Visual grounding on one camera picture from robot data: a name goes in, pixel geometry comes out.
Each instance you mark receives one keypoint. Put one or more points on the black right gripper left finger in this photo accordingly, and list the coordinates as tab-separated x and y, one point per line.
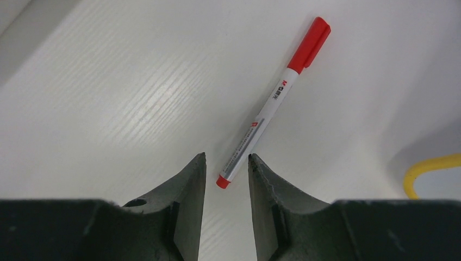
163	224

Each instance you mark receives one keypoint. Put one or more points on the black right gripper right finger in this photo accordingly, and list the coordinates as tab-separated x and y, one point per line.
290	224

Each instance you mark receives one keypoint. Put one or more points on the yellow framed whiteboard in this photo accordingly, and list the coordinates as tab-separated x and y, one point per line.
435	178

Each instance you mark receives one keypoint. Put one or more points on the red capped whiteboard marker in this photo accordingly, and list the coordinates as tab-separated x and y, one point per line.
302	59

